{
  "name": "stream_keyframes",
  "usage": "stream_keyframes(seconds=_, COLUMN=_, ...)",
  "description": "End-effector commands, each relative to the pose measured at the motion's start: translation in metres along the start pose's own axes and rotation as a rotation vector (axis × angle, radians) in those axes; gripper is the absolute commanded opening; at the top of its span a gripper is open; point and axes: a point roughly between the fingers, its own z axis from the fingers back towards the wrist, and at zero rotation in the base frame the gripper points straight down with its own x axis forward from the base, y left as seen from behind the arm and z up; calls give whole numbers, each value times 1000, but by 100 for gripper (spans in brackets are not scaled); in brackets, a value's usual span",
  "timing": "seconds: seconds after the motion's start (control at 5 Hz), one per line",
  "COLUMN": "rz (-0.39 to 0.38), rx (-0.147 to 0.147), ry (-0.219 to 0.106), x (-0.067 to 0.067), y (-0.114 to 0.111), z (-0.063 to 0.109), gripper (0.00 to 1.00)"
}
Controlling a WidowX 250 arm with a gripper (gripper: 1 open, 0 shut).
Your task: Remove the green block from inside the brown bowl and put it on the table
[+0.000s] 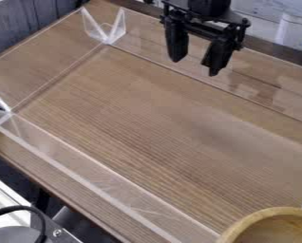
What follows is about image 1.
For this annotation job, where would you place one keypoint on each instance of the brown wooden bowl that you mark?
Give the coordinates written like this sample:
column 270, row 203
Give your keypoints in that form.
column 272, row 225

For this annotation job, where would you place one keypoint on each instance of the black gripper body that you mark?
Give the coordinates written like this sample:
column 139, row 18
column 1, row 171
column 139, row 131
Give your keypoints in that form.
column 208, row 18

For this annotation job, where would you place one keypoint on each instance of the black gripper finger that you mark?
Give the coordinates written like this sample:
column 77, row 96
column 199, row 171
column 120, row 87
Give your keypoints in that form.
column 218, row 55
column 176, row 39

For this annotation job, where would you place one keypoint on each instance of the white container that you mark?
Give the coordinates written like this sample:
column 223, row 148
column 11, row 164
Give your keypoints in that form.
column 288, row 33

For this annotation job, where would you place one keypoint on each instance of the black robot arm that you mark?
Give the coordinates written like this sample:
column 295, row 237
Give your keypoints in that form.
column 210, row 20

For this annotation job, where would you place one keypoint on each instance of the grey metal bracket with screw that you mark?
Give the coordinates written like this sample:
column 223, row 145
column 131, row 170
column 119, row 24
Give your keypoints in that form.
column 56, row 230

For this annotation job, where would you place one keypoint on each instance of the clear acrylic table barrier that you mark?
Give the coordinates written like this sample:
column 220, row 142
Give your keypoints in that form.
column 162, row 153

